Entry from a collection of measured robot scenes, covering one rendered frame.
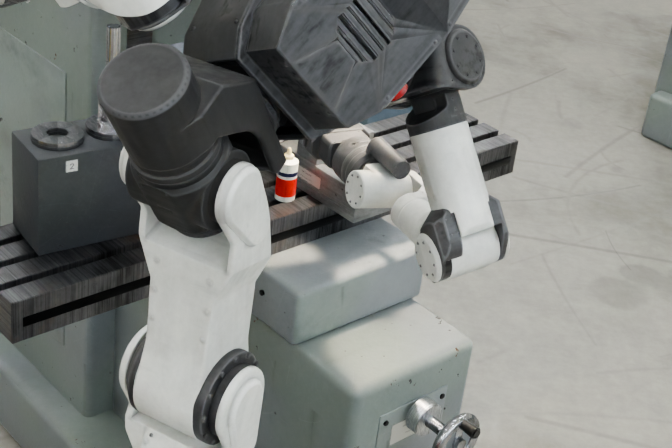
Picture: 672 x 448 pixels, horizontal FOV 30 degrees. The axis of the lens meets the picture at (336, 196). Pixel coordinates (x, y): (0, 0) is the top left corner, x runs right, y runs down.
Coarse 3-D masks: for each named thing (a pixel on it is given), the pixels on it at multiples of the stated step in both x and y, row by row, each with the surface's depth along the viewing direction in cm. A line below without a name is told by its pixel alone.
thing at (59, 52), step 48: (48, 0) 261; (192, 0) 263; (0, 48) 282; (48, 48) 266; (96, 48) 253; (0, 96) 288; (48, 96) 270; (96, 96) 258; (0, 144) 295; (0, 192) 301; (48, 336) 301; (96, 336) 287; (96, 384) 294
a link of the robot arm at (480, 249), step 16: (416, 208) 203; (400, 224) 205; (416, 224) 201; (464, 240) 189; (480, 240) 190; (496, 240) 191; (464, 256) 189; (480, 256) 190; (496, 256) 192; (448, 272) 189; (464, 272) 192
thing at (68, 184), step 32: (32, 128) 214; (64, 128) 215; (96, 128) 217; (32, 160) 209; (64, 160) 210; (96, 160) 214; (32, 192) 212; (64, 192) 213; (96, 192) 217; (32, 224) 215; (64, 224) 216; (96, 224) 220; (128, 224) 224
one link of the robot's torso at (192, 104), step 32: (128, 64) 146; (160, 64) 146; (192, 64) 156; (128, 96) 144; (160, 96) 143; (192, 96) 145; (224, 96) 150; (256, 96) 157; (128, 128) 144; (160, 128) 144; (192, 128) 147; (224, 128) 152; (256, 128) 159; (160, 160) 149; (192, 160) 151; (256, 160) 169
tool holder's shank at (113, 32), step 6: (108, 24) 211; (114, 24) 211; (108, 30) 210; (114, 30) 210; (120, 30) 211; (108, 36) 210; (114, 36) 210; (120, 36) 211; (108, 42) 211; (114, 42) 211; (120, 42) 212; (108, 48) 211; (114, 48) 211; (108, 54) 212; (114, 54) 212; (108, 60) 212
